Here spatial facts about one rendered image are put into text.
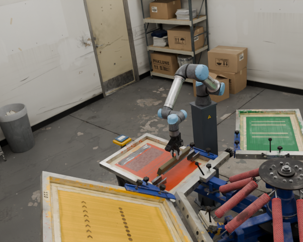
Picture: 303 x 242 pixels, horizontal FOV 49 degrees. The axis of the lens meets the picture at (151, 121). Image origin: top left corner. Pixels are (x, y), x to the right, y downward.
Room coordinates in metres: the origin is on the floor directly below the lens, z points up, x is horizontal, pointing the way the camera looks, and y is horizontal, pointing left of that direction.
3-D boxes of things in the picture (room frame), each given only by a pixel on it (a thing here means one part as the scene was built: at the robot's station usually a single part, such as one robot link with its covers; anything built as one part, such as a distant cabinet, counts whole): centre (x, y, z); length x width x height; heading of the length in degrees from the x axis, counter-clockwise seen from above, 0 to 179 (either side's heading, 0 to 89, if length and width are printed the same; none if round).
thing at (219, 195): (1.96, -0.29, 0.89); 1.24 x 0.06 x 0.06; 43
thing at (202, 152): (2.29, -0.36, 0.98); 0.30 x 0.05 x 0.07; 43
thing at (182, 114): (2.23, -0.20, 1.39); 0.11 x 0.11 x 0.08; 52
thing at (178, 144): (2.14, -0.16, 1.23); 0.09 x 0.08 x 0.12; 133
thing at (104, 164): (2.28, 0.00, 0.97); 0.79 x 0.58 x 0.04; 43
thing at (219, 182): (1.87, -0.38, 1.02); 0.17 x 0.06 x 0.05; 43
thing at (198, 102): (2.80, -0.50, 1.25); 0.15 x 0.15 x 0.10
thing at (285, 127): (2.38, -0.98, 1.05); 1.08 x 0.61 x 0.23; 163
